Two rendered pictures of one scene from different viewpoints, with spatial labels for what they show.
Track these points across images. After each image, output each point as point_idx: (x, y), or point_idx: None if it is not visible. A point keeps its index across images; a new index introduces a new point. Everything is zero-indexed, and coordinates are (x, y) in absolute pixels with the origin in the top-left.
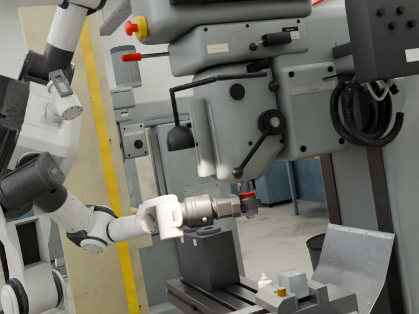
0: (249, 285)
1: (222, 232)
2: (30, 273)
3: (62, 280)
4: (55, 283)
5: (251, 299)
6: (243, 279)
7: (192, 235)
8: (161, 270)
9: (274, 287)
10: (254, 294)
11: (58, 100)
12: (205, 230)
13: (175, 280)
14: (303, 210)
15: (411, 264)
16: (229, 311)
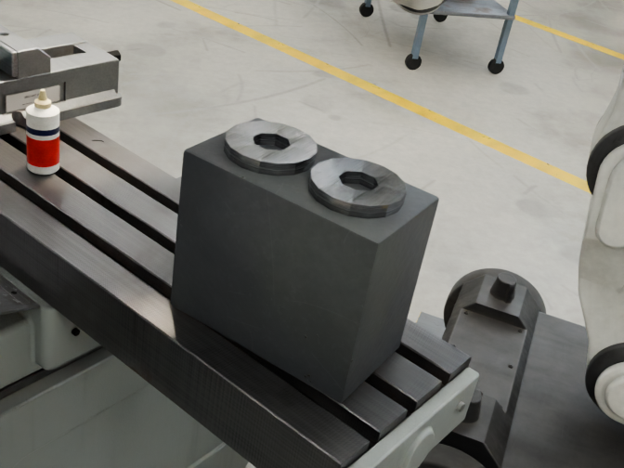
0: (131, 279)
1: (208, 139)
2: (618, 84)
3: (607, 157)
4: (597, 142)
5: (98, 209)
6: (165, 318)
7: (317, 143)
8: None
9: (7, 43)
10: (96, 226)
11: None
12: (271, 130)
13: (437, 360)
14: None
15: None
16: (140, 175)
